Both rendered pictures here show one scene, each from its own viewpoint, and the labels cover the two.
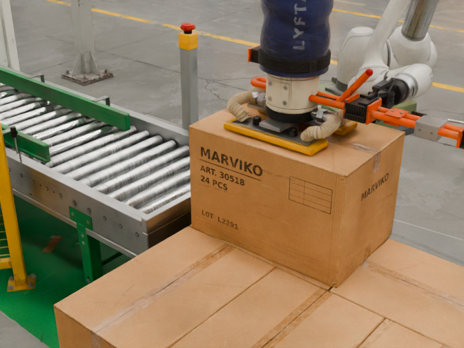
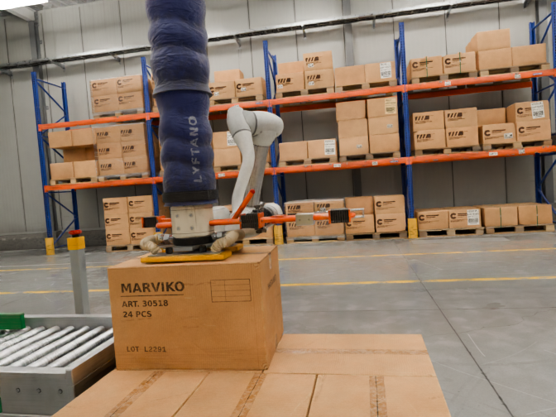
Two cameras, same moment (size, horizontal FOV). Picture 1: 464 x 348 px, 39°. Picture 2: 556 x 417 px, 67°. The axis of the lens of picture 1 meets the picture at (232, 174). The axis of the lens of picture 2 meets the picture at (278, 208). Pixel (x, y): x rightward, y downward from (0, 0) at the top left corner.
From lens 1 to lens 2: 72 cm
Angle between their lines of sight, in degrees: 36
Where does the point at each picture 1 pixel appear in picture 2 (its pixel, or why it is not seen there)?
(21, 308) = not seen: outside the picture
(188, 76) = (79, 272)
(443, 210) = not seen: hidden behind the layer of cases
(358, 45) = (217, 215)
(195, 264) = (133, 391)
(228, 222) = (155, 348)
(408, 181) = not seen: hidden behind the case
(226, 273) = (166, 388)
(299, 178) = (218, 279)
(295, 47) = (195, 180)
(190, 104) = (82, 295)
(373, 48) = (237, 199)
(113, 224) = (30, 392)
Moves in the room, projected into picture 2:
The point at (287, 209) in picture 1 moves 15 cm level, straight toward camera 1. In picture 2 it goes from (212, 312) to (222, 323)
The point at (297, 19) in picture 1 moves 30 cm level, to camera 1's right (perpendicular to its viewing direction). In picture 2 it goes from (194, 160) to (263, 157)
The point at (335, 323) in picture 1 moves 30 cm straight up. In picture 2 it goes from (283, 389) to (276, 299)
